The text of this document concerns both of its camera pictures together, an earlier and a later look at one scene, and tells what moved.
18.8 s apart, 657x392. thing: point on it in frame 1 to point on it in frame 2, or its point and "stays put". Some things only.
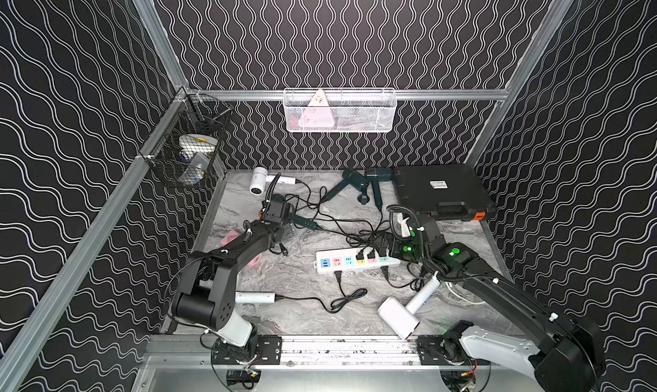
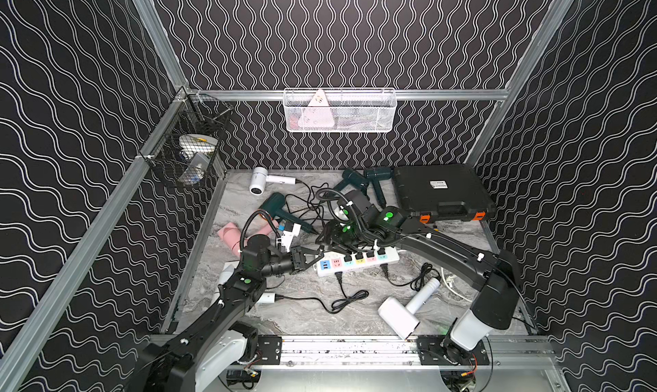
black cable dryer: [346, 298] stays put
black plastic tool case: [445, 192] stays put
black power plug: [416, 283] stays put
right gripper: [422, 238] to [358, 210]
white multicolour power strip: [335, 260] stays put
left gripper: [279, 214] to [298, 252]
